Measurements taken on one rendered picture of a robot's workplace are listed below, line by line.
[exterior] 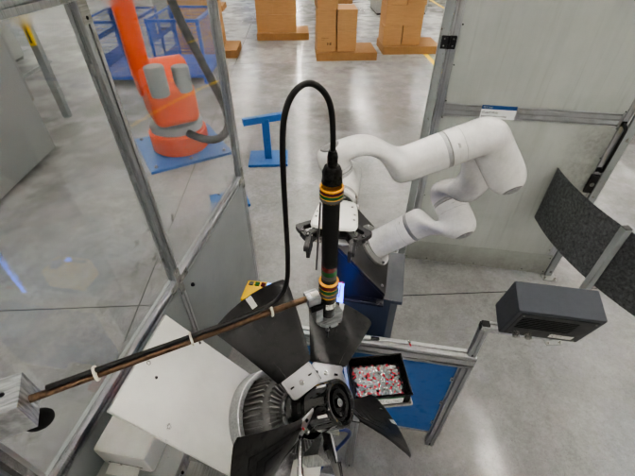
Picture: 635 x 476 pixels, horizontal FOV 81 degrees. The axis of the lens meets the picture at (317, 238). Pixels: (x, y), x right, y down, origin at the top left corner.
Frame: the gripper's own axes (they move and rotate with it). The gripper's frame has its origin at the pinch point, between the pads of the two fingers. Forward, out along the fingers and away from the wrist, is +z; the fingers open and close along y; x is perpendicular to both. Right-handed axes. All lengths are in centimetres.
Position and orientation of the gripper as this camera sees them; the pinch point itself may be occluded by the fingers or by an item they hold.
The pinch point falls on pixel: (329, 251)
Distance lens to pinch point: 75.4
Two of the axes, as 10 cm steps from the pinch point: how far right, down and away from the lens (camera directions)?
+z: -1.6, 6.4, -7.5
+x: 0.0, -7.6, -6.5
